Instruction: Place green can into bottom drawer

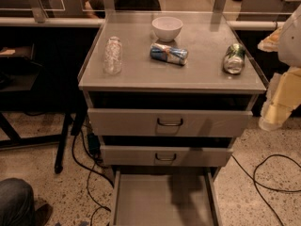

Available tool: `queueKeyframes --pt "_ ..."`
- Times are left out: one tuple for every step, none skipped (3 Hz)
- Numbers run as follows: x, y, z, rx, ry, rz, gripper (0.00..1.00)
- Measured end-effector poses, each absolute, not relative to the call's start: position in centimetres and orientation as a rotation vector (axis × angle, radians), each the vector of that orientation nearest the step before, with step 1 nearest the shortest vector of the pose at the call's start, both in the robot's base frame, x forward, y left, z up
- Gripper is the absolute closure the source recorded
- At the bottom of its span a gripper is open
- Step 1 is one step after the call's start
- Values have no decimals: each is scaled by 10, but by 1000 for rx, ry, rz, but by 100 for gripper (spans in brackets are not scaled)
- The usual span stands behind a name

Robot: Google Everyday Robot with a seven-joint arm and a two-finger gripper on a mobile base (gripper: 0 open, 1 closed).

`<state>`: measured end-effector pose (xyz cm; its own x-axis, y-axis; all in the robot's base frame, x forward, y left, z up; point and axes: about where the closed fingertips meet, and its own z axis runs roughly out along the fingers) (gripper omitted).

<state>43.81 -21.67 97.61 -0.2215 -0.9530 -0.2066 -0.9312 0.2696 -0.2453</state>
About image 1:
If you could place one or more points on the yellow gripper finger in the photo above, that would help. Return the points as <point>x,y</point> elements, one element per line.
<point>282,98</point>
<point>270,43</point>

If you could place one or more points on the green soda can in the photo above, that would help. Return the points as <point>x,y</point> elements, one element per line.
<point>234,59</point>

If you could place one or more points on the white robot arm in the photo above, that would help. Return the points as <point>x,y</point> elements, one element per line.
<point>289,47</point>

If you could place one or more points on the blue soda can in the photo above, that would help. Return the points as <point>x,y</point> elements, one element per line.
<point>168,54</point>

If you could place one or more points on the grey drawer cabinet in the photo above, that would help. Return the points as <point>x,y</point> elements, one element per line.
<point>146,83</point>

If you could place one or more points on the bottom grey drawer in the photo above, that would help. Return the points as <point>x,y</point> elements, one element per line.
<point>150,196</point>

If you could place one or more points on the grey drawer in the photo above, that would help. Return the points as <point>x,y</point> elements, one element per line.
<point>150,196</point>
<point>165,156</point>
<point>168,123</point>

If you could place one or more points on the top grey drawer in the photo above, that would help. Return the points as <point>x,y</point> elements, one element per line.
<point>168,123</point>

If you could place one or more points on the middle grey drawer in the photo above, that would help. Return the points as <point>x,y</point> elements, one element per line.
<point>165,156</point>

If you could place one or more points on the white bowl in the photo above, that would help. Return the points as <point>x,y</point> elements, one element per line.
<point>166,28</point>

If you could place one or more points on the clear plastic bottle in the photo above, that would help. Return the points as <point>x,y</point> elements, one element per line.
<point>113,56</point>

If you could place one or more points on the black power adapter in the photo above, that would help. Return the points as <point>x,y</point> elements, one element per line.
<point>93,144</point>

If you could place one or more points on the black table stand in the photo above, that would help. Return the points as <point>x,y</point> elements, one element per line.
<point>32,88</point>

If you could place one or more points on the brown shoe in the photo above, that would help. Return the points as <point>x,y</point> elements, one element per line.
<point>43,214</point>

